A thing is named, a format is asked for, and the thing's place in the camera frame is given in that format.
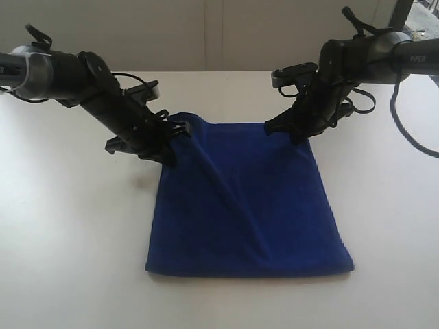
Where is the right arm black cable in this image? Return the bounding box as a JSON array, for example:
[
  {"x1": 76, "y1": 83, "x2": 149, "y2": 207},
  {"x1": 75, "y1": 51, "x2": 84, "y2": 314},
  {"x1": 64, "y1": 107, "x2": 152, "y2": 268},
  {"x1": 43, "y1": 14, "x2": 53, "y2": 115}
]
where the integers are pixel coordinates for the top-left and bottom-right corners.
[{"x1": 389, "y1": 58, "x2": 439, "y2": 155}]

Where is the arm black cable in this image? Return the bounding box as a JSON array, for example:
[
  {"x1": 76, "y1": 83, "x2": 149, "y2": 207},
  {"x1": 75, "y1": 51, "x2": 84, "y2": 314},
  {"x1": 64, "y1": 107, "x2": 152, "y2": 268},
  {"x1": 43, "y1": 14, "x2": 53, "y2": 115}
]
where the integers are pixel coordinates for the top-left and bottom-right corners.
[
  {"x1": 389, "y1": 58, "x2": 439, "y2": 155},
  {"x1": 24, "y1": 23, "x2": 53, "y2": 52}
]

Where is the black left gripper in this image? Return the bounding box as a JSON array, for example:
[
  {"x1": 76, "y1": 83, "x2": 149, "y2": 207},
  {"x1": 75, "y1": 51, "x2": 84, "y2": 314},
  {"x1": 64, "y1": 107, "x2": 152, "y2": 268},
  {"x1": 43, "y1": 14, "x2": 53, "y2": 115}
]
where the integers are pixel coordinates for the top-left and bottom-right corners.
[{"x1": 85, "y1": 90, "x2": 192, "y2": 167}]

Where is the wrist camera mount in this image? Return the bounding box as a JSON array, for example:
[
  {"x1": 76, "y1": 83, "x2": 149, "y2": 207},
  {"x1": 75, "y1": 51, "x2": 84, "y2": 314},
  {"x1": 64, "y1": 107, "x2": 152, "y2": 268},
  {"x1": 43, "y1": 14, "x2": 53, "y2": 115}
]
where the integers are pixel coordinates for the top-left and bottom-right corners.
[
  {"x1": 271, "y1": 62, "x2": 318, "y2": 90},
  {"x1": 124, "y1": 80, "x2": 160, "y2": 104}
]

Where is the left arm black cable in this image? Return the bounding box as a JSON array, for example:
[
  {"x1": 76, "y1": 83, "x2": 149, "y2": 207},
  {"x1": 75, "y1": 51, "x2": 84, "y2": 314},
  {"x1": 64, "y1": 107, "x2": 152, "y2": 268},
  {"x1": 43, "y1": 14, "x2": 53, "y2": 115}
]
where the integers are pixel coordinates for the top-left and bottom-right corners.
[{"x1": 24, "y1": 23, "x2": 53, "y2": 52}]

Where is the right black arm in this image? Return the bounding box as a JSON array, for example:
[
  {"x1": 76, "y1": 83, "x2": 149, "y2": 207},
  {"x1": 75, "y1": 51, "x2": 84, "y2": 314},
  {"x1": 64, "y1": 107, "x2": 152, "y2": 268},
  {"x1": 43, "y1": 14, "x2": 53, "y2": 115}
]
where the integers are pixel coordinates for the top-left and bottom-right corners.
[{"x1": 264, "y1": 32, "x2": 438, "y2": 143}]

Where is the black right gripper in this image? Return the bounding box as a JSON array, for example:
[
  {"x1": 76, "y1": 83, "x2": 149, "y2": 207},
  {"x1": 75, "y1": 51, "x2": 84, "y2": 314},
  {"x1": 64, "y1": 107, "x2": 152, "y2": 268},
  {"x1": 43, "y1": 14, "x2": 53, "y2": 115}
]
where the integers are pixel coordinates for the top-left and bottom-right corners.
[{"x1": 263, "y1": 78, "x2": 353, "y2": 145}]

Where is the left black grey arm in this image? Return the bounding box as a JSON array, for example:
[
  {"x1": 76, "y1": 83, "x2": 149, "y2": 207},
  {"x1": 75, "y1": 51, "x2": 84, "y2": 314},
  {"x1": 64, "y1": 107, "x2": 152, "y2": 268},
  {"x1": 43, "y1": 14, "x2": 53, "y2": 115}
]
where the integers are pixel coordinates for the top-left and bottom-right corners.
[{"x1": 1, "y1": 47, "x2": 191, "y2": 167}]

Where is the blue microfiber towel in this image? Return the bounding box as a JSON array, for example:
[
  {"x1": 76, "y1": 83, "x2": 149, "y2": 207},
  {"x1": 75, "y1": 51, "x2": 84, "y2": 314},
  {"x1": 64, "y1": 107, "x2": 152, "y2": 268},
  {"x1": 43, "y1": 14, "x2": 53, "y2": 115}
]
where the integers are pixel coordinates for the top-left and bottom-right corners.
[{"x1": 145, "y1": 112, "x2": 354, "y2": 278}]

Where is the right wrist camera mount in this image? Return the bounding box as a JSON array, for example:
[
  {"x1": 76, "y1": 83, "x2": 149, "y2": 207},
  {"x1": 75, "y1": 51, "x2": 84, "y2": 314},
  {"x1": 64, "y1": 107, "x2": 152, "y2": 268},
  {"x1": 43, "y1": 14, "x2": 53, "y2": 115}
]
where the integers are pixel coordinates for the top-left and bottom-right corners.
[{"x1": 271, "y1": 62, "x2": 318, "y2": 90}]

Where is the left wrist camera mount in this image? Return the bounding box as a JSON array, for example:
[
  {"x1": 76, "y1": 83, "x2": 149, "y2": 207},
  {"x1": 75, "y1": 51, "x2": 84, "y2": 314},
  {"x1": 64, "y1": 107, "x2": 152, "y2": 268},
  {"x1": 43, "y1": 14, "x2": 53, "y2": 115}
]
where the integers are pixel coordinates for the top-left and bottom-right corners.
[{"x1": 124, "y1": 80, "x2": 160, "y2": 104}]

